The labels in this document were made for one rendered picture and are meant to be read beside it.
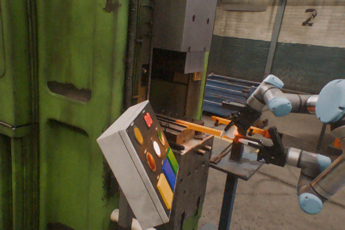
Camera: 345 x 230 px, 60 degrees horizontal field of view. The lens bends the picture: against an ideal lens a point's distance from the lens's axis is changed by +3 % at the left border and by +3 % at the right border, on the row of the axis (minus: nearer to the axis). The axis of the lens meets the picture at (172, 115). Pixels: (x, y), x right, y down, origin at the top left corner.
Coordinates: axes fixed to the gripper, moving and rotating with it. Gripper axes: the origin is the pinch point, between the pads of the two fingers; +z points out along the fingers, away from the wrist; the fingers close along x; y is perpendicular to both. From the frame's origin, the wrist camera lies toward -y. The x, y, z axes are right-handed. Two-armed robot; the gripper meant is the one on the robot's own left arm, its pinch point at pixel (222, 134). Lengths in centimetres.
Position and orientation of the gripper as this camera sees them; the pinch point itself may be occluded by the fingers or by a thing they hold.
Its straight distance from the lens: 140.5
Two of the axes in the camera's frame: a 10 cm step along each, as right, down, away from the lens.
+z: -5.1, 7.2, 4.7
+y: 6.9, 6.7, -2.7
